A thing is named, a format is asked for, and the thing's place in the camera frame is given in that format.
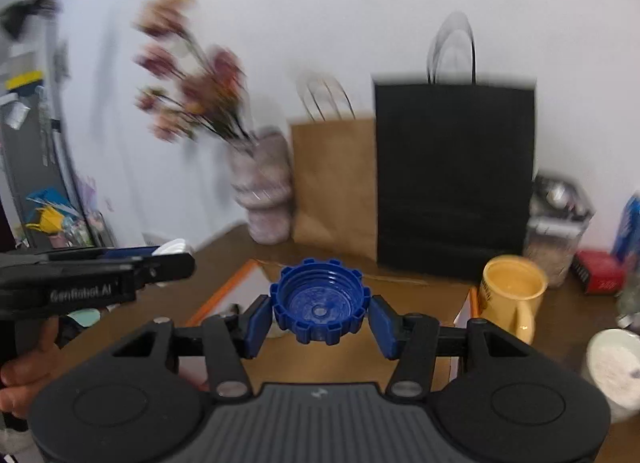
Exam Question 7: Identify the round grey-white bowl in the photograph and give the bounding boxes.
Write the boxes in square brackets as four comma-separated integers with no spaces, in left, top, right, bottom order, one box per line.
[580,328,640,425]

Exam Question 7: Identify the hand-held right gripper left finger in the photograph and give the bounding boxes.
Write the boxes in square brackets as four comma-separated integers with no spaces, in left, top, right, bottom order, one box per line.
[112,294,273,399]

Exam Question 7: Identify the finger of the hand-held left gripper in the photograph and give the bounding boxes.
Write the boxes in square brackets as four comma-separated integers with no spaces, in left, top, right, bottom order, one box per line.
[132,253,196,292]
[0,247,161,268]

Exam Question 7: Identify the person's left hand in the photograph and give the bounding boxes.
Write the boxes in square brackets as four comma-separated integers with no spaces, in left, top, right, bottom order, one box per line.
[0,318,62,420]

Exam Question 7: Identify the dried pink flower bouquet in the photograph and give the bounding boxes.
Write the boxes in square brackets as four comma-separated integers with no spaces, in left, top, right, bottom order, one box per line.
[132,0,252,145]

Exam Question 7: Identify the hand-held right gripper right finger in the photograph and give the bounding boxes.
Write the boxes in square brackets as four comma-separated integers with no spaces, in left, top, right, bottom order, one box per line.
[367,294,531,399]

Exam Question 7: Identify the pink marbled ceramic vase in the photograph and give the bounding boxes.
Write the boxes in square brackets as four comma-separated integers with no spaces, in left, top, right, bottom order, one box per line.
[227,127,294,245]

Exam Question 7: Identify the red small box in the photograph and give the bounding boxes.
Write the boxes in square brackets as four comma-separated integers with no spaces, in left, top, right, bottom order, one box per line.
[571,250,627,296]

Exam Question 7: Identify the white ridged bottle cap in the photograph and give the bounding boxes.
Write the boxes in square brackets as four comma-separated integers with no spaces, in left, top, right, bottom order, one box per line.
[151,238,189,257]

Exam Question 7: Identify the white cardboard box orange edges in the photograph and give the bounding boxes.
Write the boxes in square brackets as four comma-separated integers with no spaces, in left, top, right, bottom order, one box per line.
[186,257,481,394]

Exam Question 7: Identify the black paper bag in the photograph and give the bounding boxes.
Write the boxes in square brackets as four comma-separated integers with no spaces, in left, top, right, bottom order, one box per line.
[372,10,539,282]

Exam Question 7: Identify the yellow mug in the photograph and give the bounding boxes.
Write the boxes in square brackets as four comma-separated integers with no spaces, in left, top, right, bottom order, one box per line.
[477,254,549,345]

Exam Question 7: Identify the clear jar with metal lid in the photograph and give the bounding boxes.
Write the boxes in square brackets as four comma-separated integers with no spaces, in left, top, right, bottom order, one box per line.
[522,173,596,289]

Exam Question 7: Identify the yellow and blue object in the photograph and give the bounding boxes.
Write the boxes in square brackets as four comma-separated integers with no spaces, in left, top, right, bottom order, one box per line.
[24,187,68,238]

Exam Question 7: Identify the blue ridged bottle cap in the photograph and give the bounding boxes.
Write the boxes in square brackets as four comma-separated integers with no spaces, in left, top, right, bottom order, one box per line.
[270,258,373,346]

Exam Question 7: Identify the brown paper bag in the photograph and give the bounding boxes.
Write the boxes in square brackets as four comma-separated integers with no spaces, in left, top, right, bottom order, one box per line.
[291,70,379,262]

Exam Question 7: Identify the blue labelled water bottle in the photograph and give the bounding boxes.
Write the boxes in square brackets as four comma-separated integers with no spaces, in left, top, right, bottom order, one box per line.
[612,193,640,265]

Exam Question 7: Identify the teal round lid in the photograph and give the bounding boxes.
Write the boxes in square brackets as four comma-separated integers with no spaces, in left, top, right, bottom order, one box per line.
[64,308,102,329]

